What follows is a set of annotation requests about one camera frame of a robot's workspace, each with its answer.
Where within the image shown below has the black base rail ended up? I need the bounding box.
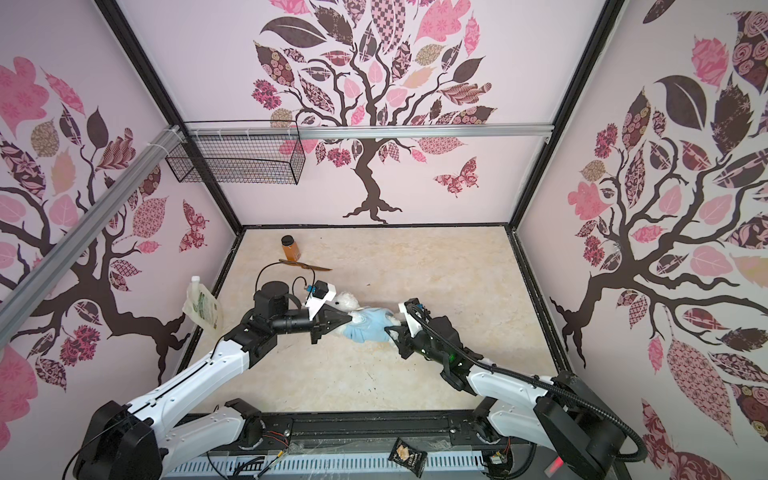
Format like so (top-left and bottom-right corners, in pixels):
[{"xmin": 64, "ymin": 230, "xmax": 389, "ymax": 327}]
[{"xmin": 261, "ymin": 410, "xmax": 525, "ymax": 450}]

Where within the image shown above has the white green pouch bottle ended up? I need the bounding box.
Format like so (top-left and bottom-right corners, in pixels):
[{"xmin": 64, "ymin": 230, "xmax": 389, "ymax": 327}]
[{"xmin": 182, "ymin": 276, "xmax": 224, "ymax": 334}]

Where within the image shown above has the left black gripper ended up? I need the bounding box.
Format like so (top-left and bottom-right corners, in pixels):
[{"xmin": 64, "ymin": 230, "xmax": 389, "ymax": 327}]
[{"xmin": 273, "ymin": 305, "xmax": 352, "ymax": 344}]

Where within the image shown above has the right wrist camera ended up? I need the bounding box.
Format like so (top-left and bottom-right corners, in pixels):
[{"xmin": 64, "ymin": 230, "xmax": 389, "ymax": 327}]
[{"xmin": 398, "ymin": 298, "xmax": 428, "ymax": 338}]

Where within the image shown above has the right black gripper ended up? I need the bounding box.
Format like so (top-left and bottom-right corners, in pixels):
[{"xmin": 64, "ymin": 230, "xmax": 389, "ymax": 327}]
[{"xmin": 387, "ymin": 320, "xmax": 451, "ymax": 368}]

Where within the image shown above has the rear aluminium frame bar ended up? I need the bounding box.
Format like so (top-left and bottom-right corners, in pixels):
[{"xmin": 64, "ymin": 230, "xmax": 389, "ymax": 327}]
[{"xmin": 187, "ymin": 122, "xmax": 554, "ymax": 140}]

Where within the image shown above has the left aluminium frame bar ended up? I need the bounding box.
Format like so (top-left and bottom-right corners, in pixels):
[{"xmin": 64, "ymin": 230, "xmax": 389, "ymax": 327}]
[{"xmin": 1, "ymin": 126, "xmax": 182, "ymax": 345}]

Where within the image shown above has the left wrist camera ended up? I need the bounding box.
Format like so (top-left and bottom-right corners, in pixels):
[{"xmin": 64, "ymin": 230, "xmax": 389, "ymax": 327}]
[{"xmin": 305, "ymin": 280, "xmax": 336, "ymax": 320}]

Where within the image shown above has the pink marker pen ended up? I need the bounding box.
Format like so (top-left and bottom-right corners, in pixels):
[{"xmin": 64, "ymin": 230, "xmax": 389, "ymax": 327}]
[{"xmin": 544, "ymin": 457, "xmax": 565, "ymax": 479}]

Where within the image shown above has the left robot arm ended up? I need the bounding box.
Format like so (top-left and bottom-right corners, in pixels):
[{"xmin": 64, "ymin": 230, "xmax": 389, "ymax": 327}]
[{"xmin": 63, "ymin": 281, "xmax": 361, "ymax": 479}]

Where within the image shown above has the amber bottle black cap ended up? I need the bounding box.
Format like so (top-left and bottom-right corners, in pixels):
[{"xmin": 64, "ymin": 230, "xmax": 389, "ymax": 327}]
[{"xmin": 281, "ymin": 235, "xmax": 301, "ymax": 262}]

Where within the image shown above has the light blue bear hoodie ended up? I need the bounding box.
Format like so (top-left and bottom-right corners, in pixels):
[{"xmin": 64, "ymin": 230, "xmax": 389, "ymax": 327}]
[{"xmin": 338, "ymin": 308, "xmax": 400, "ymax": 343}]

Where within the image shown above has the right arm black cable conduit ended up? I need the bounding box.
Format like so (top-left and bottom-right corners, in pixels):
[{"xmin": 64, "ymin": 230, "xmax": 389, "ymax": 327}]
[{"xmin": 407, "ymin": 302, "xmax": 648, "ymax": 463}]

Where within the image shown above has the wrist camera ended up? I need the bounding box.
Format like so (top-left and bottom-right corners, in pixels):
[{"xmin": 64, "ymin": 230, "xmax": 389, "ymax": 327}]
[
  {"xmin": 398, "ymin": 298, "xmax": 428, "ymax": 338},
  {"xmin": 305, "ymin": 280, "xmax": 336, "ymax": 320}
]

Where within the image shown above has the small dark snack packet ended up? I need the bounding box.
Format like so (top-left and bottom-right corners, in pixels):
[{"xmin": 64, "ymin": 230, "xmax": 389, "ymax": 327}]
[{"xmin": 388, "ymin": 437, "xmax": 428, "ymax": 478}]

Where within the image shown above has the white slotted cable duct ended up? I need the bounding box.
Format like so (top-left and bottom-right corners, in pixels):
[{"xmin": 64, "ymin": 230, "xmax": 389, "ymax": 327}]
[{"xmin": 167, "ymin": 451, "xmax": 485, "ymax": 479}]

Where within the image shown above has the brown wooden spoon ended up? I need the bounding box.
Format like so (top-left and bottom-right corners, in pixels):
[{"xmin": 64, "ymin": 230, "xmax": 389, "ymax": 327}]
[{"xmin": 278, "ymin": 258, "xmax": 333, "ymax": 272}]

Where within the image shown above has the black wire basket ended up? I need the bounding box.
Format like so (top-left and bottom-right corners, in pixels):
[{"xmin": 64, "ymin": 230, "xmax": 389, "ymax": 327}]
[{"xmin": 165, "ymin": 120, "xmax": 306, "ymax": 185}]

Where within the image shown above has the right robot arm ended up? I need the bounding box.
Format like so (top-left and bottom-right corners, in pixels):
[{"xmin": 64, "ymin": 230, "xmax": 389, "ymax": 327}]
[{"xmin": 384, "ymin": 317, "xmax": 629, "ymax": 479}]

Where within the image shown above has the aluminium frame bar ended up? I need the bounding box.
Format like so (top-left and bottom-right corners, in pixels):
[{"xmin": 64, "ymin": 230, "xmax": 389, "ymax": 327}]
[
  {"xmin": 1, "ymin": 126, "xmax": 182, "ymax": 345},
  {"xmin": 187, "ymin": 122, "xmax": 554, "ymax": 140}
]

